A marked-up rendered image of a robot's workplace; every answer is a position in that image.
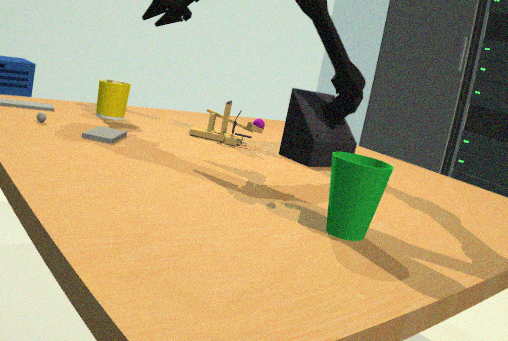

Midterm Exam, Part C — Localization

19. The yellow mug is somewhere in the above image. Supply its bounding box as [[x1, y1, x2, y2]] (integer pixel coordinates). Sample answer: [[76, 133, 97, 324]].
[[96, 80, 131, 120]]

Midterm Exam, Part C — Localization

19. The purple ball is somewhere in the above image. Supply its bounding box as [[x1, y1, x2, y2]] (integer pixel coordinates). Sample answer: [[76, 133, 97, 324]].
[[253, 119, 265, 129]]

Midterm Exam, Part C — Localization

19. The green cup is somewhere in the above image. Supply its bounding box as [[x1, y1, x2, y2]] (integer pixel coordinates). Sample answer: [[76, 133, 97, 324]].
[[326, 152, 394, 241]]

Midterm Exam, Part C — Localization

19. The grey ball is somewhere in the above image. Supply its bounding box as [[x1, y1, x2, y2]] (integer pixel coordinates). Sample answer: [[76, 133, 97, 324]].
[[36, 111, 47, 122]]

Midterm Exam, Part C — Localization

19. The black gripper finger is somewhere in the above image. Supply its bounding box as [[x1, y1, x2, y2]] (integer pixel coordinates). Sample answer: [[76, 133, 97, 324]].
[[142, 0, 168, 20], [155, 8, 183, 27]]

